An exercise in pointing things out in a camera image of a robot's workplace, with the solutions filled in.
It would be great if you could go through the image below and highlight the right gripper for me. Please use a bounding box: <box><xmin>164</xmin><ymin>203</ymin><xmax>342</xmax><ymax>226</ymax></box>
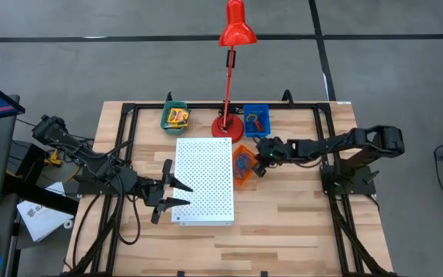
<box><xmin>252</xmin><ymin>136</ymin><xmax>290</xmax><ymax>179</ymax></box>

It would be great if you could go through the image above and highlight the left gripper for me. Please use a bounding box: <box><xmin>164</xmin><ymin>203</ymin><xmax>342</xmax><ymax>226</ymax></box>
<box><xmin>141</xmin><ymin>159</ymin><xmax>195</xmax><ymax>225</ymax></box>

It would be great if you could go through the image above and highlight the blue plastic hanger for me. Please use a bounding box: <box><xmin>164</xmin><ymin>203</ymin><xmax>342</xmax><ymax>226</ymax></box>
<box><xmin>236</xmin><ymin>161</ymin><xmax>253</xmax><ymax>179</ymax></box>

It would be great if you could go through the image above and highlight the orange plastic basket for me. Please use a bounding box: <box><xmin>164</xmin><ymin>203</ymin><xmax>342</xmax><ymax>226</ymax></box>
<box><xmin>231</xmin><ymin>144</ymin><xmax>260</xmax><ymax>189</ymax></box>

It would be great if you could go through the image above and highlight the blue rubber band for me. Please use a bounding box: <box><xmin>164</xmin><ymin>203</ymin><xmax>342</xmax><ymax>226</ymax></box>
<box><xmin>235</xmin><ymin>152</ymin><xmax>250</xmax><ymax>169</ymax></box>

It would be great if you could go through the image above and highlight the blue plastic bin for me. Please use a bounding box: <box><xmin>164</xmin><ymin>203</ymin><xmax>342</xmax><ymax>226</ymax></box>
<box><xmin>242</xmin><ymin>104</ymin><xmax>271</xmax><ymax>139</ymax></box>

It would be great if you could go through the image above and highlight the teal plastic bin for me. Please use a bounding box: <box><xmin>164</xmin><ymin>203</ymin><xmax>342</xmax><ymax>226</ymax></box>
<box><xmin>160</xmin><ymin>100</ymin><xmax>190</xmax><ymax>135</ymax></box>

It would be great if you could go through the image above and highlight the red desk lamp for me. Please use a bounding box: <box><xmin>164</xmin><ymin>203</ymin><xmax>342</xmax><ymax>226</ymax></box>
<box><xmin>211</xmin><ymin>0</ymin><xmax>258</xmax><ymax>144</ymax></box>

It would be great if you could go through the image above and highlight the white perforated shelf riser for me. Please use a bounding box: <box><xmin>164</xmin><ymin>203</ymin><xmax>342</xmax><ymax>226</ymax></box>
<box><xmin>170</xmin><ymin>137</ymin><xmax>236</xmax><ymax>227</ymax></box>

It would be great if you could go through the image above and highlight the yellow tool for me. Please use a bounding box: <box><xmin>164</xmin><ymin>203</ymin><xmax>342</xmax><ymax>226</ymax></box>
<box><xmin>45</xmin><ymin>149</ymin><xmax>63</xmax><ymax>168</ymax></box>

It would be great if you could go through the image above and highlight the white paper sheet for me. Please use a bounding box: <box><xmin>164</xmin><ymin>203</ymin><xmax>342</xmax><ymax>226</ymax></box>
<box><xmin>16</xmin><ymin>199</ymin><xmax>75</xmax><ymax>242</ymax></box>

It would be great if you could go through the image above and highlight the black aluminium table frame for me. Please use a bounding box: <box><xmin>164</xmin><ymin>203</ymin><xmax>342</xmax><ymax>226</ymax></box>
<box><xmin>63</xmin><ymin>100</ymin><xmax>395</xmax><ymax>277</ymax></box>

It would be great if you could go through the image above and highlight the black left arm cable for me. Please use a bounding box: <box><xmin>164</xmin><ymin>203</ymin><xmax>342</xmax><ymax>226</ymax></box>
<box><xmin>72</xmin><ymin>194</ymin><xmax>103</xmax><ymax>270</ymax></box>

